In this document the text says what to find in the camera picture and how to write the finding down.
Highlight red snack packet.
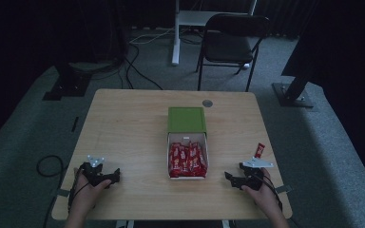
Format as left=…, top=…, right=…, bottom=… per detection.
left=254, top=142, right=266, bottom=159

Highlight black stand with base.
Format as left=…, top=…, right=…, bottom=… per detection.
left=42, top=60, right=117, bottom=102

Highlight person's left hand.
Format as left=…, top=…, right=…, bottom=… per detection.
left=70, top=172, right=112, bottom=217

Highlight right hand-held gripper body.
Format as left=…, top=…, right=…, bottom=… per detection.
left=239, top=156, right=275, bottom=192

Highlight black strip on floor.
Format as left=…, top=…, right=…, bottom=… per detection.
left=70, top=116, right=80, bottom=133

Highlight black folding chair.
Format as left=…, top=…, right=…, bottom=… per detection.
left=196, top=12, right=271, bottom=92

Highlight black floor cables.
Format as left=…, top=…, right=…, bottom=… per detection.
left=119, top=43, right=164, bottom=91

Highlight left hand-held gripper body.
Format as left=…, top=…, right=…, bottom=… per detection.
left=80, top=155, right=112, bottom=188

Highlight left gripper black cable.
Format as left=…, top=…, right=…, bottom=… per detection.
left=67, top=167, right=91, bottom=214

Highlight black post with base plate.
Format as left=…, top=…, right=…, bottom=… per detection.
left=271, top=67, right=318, bottom=109

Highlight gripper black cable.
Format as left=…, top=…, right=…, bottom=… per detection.
left=67, top=167, right=91, bottom=214
left=254, top=172, right=284, bottom=213

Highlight white desk frame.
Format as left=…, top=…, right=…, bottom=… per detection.
left=171, top=0, right=258, bottom=67

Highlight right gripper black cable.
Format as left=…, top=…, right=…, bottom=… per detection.
left=254, top=172, right=284, bottom=213

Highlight green box sleeve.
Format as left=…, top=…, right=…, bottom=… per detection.
left=166, top=106, right=207, bottom=135

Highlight person's right hand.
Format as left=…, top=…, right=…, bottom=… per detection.
left=240, top=167, right=282, bottom=217

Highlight white box drawer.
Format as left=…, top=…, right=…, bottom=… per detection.
left=166, top=131, right=210, bottom=181

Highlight white floor cable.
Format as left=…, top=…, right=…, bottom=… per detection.
left=128, top=27, right=176, bottom=46

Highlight black coiled floor cable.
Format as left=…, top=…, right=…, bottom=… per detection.
left=36, top=154, right=66, bottom=179

